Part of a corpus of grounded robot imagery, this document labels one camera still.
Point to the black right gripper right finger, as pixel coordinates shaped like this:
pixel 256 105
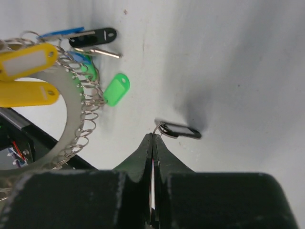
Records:
pixel 216 200

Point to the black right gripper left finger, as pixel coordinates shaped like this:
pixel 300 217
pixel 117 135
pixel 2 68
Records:
pixel 84 199

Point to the key with black tag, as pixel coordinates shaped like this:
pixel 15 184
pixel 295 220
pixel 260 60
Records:
pixel 174 130

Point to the large keyring with many rings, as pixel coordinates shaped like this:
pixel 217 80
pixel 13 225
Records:
pixel 39 72

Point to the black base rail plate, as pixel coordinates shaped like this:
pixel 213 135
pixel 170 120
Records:
pixel 25 147

